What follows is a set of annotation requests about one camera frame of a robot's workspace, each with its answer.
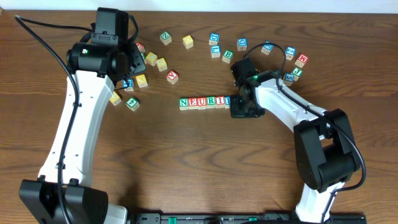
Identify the blue P block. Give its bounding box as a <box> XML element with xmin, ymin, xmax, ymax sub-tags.
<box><xmin>224</xmin><ymin>96</ymin><xmax>230</xmax><ymax>108</ymax></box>

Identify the red I block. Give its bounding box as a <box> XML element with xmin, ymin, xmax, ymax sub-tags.
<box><xmin>215</xmin><ymin>96</ymin><xmax>226</xmax><ymax>108</ymax></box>

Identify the green R block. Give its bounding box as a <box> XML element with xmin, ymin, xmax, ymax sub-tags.
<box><xmin>206</xmin><ymin>96</ymin><xmax>216</xmax><ymax>109</ymax></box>

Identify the red u block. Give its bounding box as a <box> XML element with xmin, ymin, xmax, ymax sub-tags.
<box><xmin>197</xmin><ymin>97</ymin><xmax>207</xmax><ymax>110</ymax></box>
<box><xmin>136</xmin><ymin>42</ymin><xmax>145</xmax><ymax>53</ymax></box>

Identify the red E block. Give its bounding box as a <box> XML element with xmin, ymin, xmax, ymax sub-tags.
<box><xmin>188</xmin><ymin>98</ymin><xmax>198</xmax><ymax>110</ymax></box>

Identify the green N block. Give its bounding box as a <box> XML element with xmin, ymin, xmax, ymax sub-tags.
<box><xmin>178</xmin><ymin>98</ymin><xmax>189</xmax><ymax>111</ymax></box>

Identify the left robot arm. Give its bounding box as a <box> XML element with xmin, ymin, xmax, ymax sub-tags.
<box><xmin>19</xmin><ymin>7</ymin><xmax>146</xmax><ymax>223</ymax></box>

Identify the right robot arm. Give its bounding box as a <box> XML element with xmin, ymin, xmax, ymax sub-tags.
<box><xmin>230</xmin><ymin>58</ymin><xmax>366</xmax><ymax>223</ymax></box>

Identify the yellow C block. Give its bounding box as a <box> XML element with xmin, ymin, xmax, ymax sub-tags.
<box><xmin>146</xmin><ymin>52</ymin><xmax>158</xmax><ymax>66</ymax></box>

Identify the yellow K block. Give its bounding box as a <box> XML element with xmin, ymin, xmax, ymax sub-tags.
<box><xmin>136</xmin><ymin>74</ymin><xmax>148</xmax><ymax>88</ymax></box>

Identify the yellow S block left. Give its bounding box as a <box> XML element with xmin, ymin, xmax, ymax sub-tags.
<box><xmin>156</xmin><ymin>58</ymin><xmax>167</xmax><ymax>72</ymax></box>

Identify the blue L block left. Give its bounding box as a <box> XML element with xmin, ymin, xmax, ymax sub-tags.
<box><xmin>123</xmin><ymin>78</ymin><xmax>134</xmax><ymax>91</ymax></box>

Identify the blue l block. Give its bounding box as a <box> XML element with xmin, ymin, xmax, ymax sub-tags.
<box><xmin>123</xmin><ymin>78</ymin><xmax>134</xmax><ymax>91</ymax></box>
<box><xmin>211</xmin><ymin>45</ymin><xmax>221</xmax><ymax>58</ymax></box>

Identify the red A block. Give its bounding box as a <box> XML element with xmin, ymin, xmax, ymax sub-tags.
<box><xmin>166</xmin><ymin>70</ymin><xmax>179</xmax><ymax>85</ymax></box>

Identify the green Z block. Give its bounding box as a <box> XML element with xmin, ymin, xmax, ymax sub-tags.
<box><xmin>160</xmin><ymin>31</ymin><xmax>172</xmax><ymax>45</ymax></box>

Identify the green 4 block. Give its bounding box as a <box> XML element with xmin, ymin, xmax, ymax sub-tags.
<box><xmin>126</xmin><ymin>97</ymin><xmax>140</xmax><ymax>111</ymax></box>

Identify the yellow block far left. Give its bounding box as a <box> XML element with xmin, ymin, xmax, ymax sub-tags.
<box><xmin>109</xmin><ymin>91</ymin><xmax>122</xmax><ymax>106</ymax></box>

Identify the green B block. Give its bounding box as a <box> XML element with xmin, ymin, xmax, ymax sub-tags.
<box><xmin>222</xmin><ymin>49</ymin><xmax>234</xmax><ymax>63</ymax></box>

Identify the blue 5 block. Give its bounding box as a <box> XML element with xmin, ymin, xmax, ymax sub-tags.
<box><xmin>283</xmin><ymin>73</ymin><xmax>295</xmax><ymax>86</ymax></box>

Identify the yellow O block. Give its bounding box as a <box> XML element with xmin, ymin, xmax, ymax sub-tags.
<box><xmin>182</xmin><ymin>35</ymin><xmax>194</xmax><ymax>49</ymax></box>

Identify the blue X block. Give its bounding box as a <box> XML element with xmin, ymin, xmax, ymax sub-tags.
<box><xmin>261</xmin><ymin>40</ymin><xmax>274</xmax><ymax>55</ymax></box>

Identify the blue L block centre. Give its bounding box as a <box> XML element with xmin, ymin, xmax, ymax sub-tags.
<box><xmin>211</xmin><ymin>45</ymin><xmax>221</xmax><ymax>58</ymax></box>

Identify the blue D block right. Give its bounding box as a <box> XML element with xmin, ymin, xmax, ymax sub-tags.
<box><xmin>237</xmin><ymin>38</ymin><xmax>248</xmax><ymax>51</ymax></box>

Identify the blue d block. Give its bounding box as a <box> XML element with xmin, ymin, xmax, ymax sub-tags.
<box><xmin>237</xmin><ymin>38</ymin><xmax>248</xmax><ymax>51</ymax></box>
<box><xmin>209</xmin><ymin>33</ymin><xmax>220</xmax><ymax>45</ymax></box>

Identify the green J block right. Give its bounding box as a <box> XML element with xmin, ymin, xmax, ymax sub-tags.
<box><xmin>292</xmin><ymin>67</ymin><xmax>303</xmax><ymax>82</ymax></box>

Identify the blue 2 block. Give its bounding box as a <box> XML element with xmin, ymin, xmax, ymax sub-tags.
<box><xmin>285</xmin><ymin>46</ymin><xmax>296</xmax><ymax>60</ymax></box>

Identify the blue D block top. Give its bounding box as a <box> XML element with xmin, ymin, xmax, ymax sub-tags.
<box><xmin>209</xmin><ymin>33</ymin><xmax>220</xmax><ymax>45</ymax></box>

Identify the red M block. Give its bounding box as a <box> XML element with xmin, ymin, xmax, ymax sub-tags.
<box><xmin>295</xmin><ymin>54</ymin><xmax>308</xmax><ymax>68</ymax></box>

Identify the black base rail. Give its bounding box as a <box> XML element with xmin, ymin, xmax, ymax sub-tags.
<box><xmin>133</xmin><ymin>212</ymin><xmax>368</xmax><ymax>224</ymax></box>

